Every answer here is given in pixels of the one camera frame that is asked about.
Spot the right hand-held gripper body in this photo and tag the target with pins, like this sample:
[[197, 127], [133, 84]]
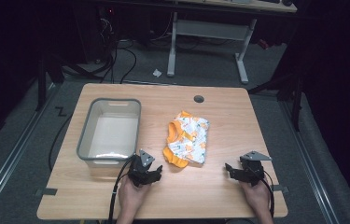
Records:
[[252, 171]]

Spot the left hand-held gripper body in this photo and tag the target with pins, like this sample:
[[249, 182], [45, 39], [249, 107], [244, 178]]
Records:
[[141, 172]]

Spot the person's left hand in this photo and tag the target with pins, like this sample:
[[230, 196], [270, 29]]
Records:
[[130, 196]]

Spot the person's right hand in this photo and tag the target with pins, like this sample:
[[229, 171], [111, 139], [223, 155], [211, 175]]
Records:
[[256, 197]]

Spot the black tape strip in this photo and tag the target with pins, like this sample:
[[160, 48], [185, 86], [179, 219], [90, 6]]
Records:
[[281, 188], [46, 192]]

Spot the orange and white patterned garment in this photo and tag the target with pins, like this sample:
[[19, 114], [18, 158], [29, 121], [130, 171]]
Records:
[[189, 140]]

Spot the white bin with grey rim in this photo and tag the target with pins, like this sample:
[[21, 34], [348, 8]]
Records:
[[112, 133]]

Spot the black metal stand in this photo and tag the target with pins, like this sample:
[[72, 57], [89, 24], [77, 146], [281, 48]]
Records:
[[295, 93], [42, 84]]

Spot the white paper scrap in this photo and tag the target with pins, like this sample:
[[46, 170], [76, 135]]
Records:
[[157, 73]]

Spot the black zigzag floor tape mark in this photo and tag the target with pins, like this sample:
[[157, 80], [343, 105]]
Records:
[[61, 111]]

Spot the small red object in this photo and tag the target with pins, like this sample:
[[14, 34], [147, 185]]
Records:
[[263, 44]]

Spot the desk with white metal legs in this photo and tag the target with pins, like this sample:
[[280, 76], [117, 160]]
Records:
[[211, 31]]

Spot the black computer tower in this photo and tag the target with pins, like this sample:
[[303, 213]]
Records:
[[95, 31]]

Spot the metal floor rail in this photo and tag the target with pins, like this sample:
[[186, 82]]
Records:
[[309, 161], [11, 161]]

